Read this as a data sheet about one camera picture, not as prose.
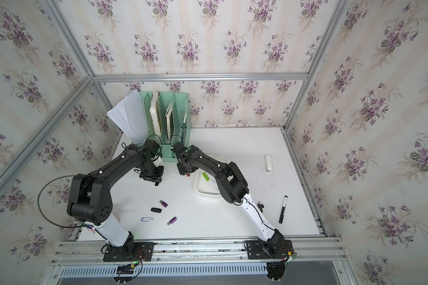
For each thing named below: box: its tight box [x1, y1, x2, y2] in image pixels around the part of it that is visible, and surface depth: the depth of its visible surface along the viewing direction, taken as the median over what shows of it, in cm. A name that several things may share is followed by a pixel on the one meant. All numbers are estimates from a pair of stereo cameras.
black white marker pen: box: [278, 195, 288, 224], surface depth 86 cm
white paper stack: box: [106, 89, 149, 145], surface depth 98 cm
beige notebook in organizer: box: [165, 102, 175, 140], surface depth 103 cm
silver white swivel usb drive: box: [140, 217, 154, 223], surface depth 84 cm
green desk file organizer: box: [139, 91, 193, 163], surface depth 106 cm
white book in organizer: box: [149, 91, 162, 138], surface depth 100 cm
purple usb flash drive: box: [166, 216, 178, 227], surface depth 83 cm
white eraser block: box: [265, 154, 272, 173], surface depth 101 cm
